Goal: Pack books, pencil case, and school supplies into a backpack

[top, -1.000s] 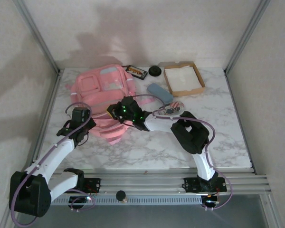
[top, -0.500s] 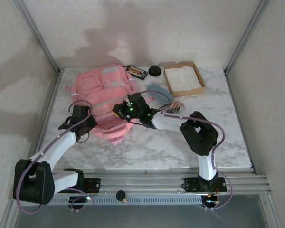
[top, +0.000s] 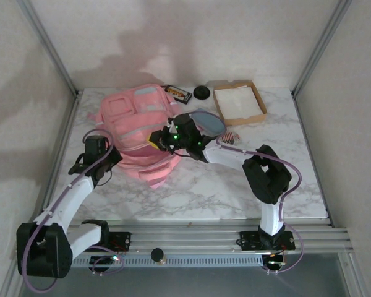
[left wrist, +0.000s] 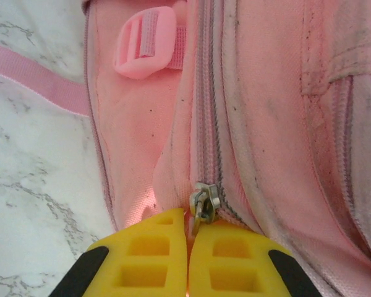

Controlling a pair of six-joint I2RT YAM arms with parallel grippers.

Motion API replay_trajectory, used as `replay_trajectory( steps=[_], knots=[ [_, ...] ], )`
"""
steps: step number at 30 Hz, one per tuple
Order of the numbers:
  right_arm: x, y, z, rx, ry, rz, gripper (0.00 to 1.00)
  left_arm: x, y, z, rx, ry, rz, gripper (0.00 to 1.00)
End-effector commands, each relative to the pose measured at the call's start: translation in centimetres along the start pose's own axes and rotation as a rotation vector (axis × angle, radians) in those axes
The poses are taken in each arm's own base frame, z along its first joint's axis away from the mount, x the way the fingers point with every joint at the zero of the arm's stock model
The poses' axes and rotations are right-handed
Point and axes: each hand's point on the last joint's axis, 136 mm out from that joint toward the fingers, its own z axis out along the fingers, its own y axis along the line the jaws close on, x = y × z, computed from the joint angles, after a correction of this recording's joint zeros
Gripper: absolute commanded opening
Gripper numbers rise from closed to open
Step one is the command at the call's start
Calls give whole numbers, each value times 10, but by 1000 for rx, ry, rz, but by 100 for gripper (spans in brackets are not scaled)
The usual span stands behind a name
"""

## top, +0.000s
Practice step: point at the blue oval case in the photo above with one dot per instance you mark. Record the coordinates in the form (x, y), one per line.
(213, 123)

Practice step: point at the aluminium frame post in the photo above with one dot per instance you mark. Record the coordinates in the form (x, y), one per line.
(49, 46)
(323, 46)

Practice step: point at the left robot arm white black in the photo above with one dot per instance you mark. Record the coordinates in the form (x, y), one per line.
(68, 204)

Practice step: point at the black round knob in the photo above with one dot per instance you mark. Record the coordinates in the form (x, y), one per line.
(158, 255)

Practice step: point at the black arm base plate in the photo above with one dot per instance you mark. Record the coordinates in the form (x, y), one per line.
(120, 241)
(250, 241)

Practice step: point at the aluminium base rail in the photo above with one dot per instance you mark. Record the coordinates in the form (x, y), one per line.
(188, 238)

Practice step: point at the small black snack packet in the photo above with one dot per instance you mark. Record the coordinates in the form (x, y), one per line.
(179, 94)

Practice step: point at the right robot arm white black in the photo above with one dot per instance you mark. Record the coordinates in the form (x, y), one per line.
(228, 156)

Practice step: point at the flag print pencil case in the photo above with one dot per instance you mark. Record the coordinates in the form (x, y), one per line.
(230, 137)

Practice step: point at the white paper sheet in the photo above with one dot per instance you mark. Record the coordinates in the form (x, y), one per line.
(238, 102)

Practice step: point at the black round cap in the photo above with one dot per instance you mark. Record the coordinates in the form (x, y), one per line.
(202, 92)

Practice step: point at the brown cardboard tray box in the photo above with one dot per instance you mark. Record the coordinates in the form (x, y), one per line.
(235, 122)

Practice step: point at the pink backpack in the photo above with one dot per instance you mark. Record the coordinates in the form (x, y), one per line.
(133, 123)

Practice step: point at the aluminium table side rail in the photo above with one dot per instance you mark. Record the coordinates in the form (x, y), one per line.
(306, 133)
(66, 130)

